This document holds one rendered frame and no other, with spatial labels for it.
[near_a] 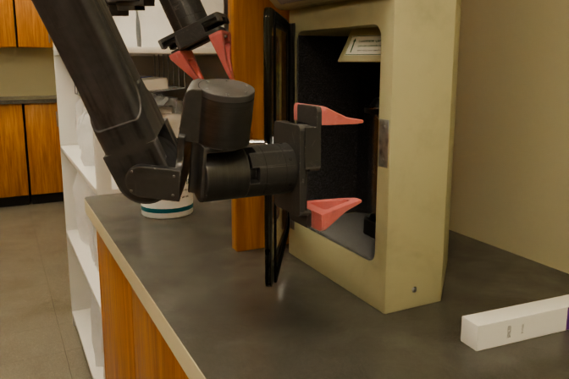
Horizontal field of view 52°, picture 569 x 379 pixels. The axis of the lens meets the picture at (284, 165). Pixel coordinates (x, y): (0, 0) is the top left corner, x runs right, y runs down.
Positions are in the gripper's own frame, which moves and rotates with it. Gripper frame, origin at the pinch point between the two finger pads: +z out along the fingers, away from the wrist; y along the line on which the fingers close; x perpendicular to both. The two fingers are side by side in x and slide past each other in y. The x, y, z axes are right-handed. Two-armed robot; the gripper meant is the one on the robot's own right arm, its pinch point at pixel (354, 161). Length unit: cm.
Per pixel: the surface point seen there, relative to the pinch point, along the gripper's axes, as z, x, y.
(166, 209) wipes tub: -3, 76, -23
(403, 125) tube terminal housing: 14.2, 8.8, 2.8
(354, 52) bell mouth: 13.8, 21.3, 13.2
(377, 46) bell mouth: 15.8, 17.9, 14.2
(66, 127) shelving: -9, 233, -19
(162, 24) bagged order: 14, 137, 24
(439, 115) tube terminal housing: 20.7, 8.8, 4.0
